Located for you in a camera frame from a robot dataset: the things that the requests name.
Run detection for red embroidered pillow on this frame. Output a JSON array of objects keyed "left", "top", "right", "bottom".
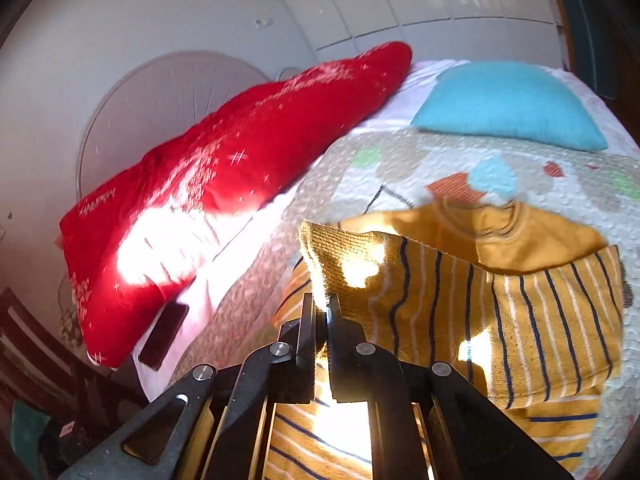
[{"left": 59, "top": 41, "right": 414, "bottom": 368}]

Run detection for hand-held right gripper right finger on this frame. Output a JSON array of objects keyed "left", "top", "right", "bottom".
[{"left": 326, "top": 294, "right": 576, "bottom": 480}]

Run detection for patterned quilted bedspread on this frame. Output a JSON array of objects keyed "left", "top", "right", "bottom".
[{"left": 167, "top": 60, "right": 640, "bottom": 480}]

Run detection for dark phone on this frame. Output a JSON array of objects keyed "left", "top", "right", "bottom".
[{"left": 138, "top": 301, "right": 191, "bottom": 372}]

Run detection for blue pillow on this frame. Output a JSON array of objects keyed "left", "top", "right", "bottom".
[{"left": 410, "top": 60, "right": 609, "bottom": 153}]

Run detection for yellow striped small shirt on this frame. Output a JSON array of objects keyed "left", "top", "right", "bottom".
[{"left": 264, "top": 199, "right": 626, "bottom": 480}]

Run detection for dark wooden chair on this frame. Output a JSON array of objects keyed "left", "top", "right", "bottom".
[{"left": 0, "top": 286, "right": 151, "bottom": 480}]

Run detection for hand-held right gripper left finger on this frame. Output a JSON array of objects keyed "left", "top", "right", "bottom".
[{"left": 59, "top": 294, "right": 318, "bottom": 480}]

